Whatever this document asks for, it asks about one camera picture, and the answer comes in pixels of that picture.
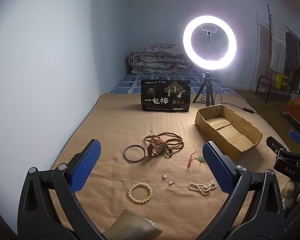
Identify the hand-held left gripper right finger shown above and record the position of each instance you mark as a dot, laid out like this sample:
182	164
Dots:
216	165

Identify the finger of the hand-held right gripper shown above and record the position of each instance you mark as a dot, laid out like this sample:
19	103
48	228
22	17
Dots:
276	145
296	135

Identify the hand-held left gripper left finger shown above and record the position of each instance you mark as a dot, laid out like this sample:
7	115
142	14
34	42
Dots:
86	167

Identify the cardboard box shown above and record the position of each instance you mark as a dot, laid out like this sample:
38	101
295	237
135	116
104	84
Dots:
225	130

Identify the metal bangle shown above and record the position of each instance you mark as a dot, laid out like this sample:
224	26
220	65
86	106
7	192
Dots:
124	153

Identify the beige plush toy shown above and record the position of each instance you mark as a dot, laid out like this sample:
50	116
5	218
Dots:
288	190

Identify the orange box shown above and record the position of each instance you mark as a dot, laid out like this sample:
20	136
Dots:
297	107

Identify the yellow box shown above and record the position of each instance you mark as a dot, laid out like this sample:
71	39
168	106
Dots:
282	81

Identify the grey cushion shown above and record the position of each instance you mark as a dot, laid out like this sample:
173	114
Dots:
130	225

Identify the black tripod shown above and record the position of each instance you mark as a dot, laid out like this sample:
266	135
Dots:
205	90

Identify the dark hanging clothes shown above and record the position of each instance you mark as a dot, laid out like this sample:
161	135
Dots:
293	52

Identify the black snack bag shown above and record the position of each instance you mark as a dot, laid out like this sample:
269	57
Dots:
165	95

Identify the white knit garment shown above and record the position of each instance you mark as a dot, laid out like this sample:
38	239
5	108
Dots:
277	45

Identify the black clothes rack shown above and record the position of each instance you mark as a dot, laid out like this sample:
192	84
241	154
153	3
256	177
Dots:
268	25

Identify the folded floral quilt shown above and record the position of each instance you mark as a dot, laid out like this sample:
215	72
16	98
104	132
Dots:
160	60

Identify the phone holder clamp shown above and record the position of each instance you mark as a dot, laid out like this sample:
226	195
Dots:
209	30

